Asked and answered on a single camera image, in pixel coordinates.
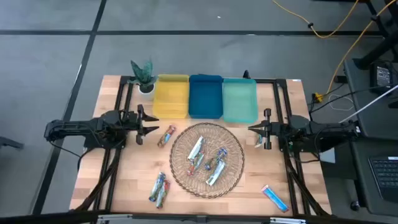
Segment black aluminium frame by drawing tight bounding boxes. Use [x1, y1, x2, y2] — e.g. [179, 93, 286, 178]
[71, 74, 332, 218]

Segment blue plastic bin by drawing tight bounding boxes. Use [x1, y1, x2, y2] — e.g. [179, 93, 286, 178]
[188, 73, 224, 120]

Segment black frame crossbar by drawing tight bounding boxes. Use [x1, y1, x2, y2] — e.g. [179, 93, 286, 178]
[0, 210, 398, 224]

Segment green plant in white pot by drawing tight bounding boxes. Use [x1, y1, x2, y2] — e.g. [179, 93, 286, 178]
[127, 58, 158, 101]

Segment teal plastic bin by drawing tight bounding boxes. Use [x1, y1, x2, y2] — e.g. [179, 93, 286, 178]
[221, 77, 259, 124]

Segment black power adapter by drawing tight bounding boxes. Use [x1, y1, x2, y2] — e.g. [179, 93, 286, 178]
[369, 62, 394, 94]

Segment silver backed granola bar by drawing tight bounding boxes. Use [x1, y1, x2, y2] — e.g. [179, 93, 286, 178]
[205, 159, 227, 187]
[186, 135, 206, 162]

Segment white paper sheet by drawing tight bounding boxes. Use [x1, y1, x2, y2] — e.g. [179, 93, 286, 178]
[319, 148, 337, 165]

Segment black keyboard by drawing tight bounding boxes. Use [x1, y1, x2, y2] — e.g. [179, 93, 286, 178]
[368, 155, 398, 203]

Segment dark grey desk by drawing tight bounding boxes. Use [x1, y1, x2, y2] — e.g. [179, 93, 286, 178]
[349, 136, 398, 218]
[343, 57, 398, 141]

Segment flat light blue bar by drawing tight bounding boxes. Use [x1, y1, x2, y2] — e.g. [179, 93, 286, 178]
[261, 184, 290, 213]

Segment white cable loop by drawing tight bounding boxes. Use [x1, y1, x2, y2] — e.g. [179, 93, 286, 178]
[328, 93, 355, 112]

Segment grey chair leg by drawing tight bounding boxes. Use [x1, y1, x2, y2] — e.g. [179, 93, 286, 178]
[0, 136, 25, 151]

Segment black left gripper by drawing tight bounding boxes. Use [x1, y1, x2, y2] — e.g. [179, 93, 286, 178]
[125, 104, 160, 146]

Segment white rod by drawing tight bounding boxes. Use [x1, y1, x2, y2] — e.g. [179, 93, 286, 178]
[338, 92, 398, 124]

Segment black floor cable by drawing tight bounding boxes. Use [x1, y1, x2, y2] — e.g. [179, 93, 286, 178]
[309, 85, 398, 114]

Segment black stand legs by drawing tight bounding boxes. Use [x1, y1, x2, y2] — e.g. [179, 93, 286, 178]
[353, 0, 398, 71]

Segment yellow looping floor cable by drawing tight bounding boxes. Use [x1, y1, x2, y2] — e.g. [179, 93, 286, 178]
[272, 0, 360, 39]

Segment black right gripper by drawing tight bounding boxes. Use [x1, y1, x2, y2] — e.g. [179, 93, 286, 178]
[247, 108, 284, 151]

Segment silver metal bracket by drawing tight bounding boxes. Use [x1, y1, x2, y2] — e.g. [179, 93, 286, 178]
[96, 213, 133, 224]
[269, 217, 307, 224]

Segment black arm base cable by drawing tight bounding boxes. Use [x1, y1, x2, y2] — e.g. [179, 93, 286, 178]
[48, 139, 93, 171]

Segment yellow plastic bin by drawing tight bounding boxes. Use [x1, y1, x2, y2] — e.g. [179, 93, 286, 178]
[152, 73, 190, 119]

